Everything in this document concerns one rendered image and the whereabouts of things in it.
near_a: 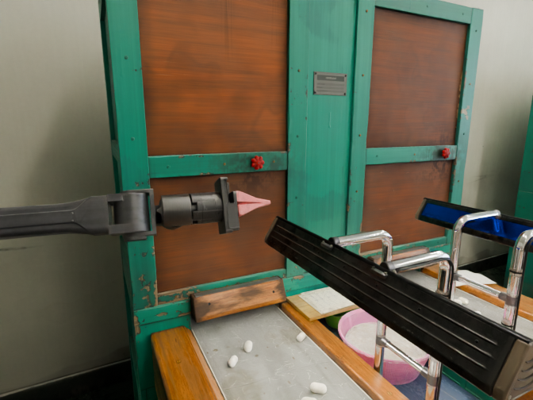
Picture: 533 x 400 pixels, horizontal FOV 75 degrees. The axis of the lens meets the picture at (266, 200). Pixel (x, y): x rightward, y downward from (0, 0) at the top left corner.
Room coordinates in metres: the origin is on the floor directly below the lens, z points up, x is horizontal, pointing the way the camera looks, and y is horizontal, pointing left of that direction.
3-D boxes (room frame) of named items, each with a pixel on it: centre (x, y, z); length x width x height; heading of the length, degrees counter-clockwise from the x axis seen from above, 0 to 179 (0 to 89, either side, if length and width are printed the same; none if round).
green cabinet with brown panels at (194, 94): (1.43, -0.12, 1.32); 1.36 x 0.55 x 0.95; 116
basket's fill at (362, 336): (0.90, -0.34, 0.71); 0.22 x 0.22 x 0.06
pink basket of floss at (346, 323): (0.90, -0.34, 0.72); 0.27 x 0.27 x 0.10
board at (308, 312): (1.10, -0.25, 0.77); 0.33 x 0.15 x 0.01; 116
